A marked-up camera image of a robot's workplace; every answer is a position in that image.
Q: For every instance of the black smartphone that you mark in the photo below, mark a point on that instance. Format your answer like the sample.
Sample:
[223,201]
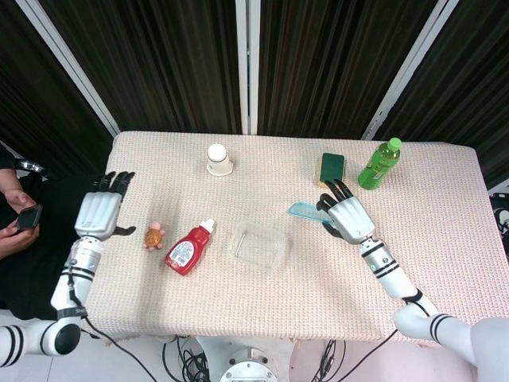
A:
[31,217]

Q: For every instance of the green tea plastic bottle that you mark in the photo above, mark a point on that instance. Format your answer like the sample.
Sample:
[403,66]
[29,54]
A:
[378,165]

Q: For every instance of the pink waffle-weave tablecloth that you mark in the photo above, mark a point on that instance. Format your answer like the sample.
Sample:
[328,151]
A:
[254,302]

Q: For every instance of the orange pink turtle toy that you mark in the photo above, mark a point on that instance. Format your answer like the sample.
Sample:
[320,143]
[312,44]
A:
[154,237]

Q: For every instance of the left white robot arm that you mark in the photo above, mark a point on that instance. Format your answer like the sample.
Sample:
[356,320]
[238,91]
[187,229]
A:
[75,274]

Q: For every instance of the black curtain panel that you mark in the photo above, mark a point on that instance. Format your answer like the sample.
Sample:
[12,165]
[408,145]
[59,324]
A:
[469,87]
[159,67]
[330,67]
[28,99]

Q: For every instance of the clear plastic container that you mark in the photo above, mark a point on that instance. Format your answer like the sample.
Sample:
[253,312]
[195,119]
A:
[258,246]

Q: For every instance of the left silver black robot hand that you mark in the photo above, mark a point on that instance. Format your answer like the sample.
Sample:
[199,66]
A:
[97,215]

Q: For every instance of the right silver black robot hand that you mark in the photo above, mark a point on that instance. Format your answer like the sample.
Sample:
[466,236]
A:
[352,219]

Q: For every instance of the white frame post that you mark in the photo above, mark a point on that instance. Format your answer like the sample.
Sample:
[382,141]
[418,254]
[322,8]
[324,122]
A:
[409,71]
[247,67]
[69,65]

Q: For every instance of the black white patterned object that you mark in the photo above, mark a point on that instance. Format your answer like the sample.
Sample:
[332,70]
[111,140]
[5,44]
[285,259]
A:
[502,217]

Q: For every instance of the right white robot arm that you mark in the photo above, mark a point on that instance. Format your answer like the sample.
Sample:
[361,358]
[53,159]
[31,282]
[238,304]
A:
[393,278]

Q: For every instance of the red ketchup squeeze bottle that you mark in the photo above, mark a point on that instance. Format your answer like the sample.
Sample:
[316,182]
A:
[187,248]

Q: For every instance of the white silver robot base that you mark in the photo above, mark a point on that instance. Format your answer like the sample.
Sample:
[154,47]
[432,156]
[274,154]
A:
[246,364]

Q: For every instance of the silver metal chair part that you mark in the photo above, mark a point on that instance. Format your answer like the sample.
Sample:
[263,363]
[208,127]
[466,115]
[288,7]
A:
[33,165]

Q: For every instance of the white paper cup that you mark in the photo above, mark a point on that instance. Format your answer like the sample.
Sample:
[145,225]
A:
[218,161]

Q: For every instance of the green yellow scrub sponge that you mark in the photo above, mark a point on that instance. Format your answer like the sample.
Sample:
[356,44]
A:
[332,165]

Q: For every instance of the person's right hand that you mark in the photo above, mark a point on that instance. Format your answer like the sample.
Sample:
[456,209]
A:
[20,238]

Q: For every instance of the person's left hand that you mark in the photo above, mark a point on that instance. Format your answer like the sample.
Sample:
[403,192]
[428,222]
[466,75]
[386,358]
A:
[18,197]

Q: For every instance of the light blue container lid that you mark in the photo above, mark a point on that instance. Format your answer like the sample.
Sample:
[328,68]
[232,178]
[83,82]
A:
[304,209]

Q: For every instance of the person in black clothes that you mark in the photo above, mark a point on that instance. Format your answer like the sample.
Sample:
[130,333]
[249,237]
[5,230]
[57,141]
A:
[51,199]

